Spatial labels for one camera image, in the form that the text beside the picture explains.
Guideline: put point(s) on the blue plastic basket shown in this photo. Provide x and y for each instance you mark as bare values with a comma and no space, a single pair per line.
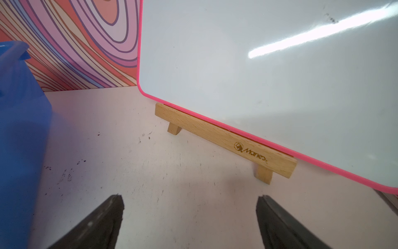
25,122

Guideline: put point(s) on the pink framed whiteboard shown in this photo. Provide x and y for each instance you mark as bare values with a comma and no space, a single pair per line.
317,80

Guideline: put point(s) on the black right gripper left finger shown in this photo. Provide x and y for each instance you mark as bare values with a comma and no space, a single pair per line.
99,230

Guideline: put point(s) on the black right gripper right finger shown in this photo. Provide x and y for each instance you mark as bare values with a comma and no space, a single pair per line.
280,230

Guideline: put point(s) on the wooden whiteboard stand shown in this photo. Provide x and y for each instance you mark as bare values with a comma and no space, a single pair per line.
268,160

